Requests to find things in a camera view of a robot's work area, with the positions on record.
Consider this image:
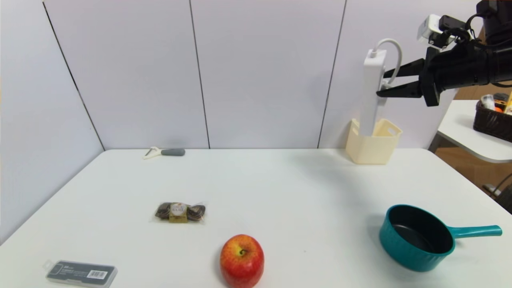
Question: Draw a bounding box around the cream plastic box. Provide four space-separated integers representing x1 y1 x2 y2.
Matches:
345 118 403 165

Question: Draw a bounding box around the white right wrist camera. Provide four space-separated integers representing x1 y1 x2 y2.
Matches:
417 14 466 48

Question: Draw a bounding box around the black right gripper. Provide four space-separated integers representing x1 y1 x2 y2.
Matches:
376 44 491 107

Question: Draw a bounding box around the chocolate pack with gold label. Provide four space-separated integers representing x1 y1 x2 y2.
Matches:
152 201 208 224

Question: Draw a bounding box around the wooden shelf unit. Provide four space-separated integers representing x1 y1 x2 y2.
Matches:
453 82 512 102

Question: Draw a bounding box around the white side table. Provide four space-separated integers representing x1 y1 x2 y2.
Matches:
427 100 512 164

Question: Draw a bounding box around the clear plastic case black insert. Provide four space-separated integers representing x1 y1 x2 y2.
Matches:
43 259 118 288

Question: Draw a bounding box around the teal saucepan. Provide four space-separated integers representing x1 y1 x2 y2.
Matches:
379 204 503 272

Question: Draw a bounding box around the red yellow apple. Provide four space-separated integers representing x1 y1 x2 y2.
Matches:
220 234 265 288

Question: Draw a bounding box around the peeler with grey handle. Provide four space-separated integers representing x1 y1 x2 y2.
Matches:
143 146 186 160

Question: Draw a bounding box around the dark wicker basket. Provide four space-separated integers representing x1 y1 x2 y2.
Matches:
473 100 512 144

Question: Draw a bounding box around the white power strip with cable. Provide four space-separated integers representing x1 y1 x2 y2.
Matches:
359 38 403 137

